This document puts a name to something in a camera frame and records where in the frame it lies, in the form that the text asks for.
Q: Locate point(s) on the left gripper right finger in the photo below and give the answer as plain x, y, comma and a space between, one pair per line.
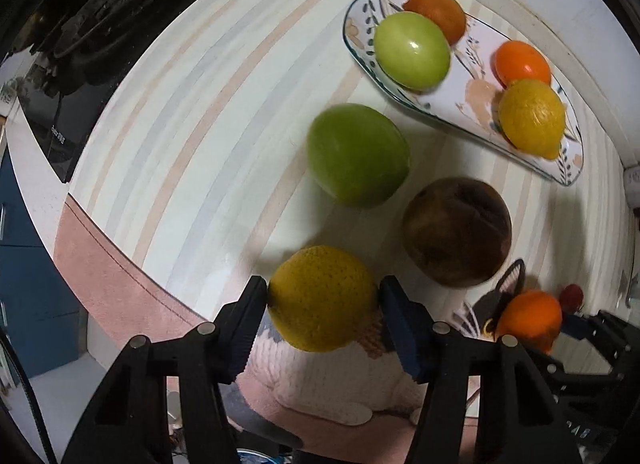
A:
410, 330

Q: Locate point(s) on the green apple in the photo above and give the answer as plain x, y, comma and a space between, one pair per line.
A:
412, 51
357, 155

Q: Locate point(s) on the black gas stove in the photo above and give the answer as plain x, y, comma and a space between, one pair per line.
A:
81, 57

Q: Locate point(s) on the dark red apple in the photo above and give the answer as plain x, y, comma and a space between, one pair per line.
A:
458, 231

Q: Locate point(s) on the floral oval ceramic plate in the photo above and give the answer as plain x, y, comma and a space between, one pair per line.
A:
464, 99

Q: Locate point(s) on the red cherry tomato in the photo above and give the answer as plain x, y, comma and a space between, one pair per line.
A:
571, 299

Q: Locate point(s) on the orange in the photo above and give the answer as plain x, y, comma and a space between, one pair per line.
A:
448, 15
515, 60

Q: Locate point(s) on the brownish orange fruit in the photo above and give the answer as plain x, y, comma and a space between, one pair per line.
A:
534, 318

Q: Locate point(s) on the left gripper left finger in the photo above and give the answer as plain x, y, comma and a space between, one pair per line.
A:
236, 328

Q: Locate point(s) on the yellow lemon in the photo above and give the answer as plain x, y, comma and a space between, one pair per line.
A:
532, 117
322, 298

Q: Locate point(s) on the blue cabinet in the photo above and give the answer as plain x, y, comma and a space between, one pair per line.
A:
41, 316

